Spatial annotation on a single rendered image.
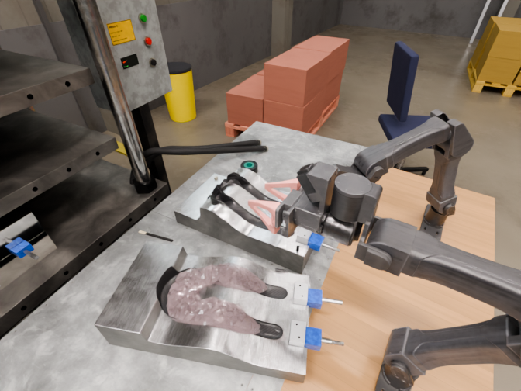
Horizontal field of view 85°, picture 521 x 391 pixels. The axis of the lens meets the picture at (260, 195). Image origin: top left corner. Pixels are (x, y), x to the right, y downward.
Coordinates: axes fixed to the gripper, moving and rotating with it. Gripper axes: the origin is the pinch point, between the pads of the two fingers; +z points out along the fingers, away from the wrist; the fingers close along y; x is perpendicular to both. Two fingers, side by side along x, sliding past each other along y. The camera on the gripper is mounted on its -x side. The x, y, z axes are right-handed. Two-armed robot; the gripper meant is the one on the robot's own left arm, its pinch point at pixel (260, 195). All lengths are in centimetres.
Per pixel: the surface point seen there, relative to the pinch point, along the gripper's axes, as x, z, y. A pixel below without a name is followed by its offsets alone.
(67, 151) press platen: 13, 80, 1
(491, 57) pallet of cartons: 75, -65, -489
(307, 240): 28.3, -4.6, -18.0
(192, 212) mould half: 32, 38, -12
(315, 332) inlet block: 33.1, -17.4, 4.0
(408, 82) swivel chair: 32, -2, -191
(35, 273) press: 39, 68, 31
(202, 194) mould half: 32, 41, -22
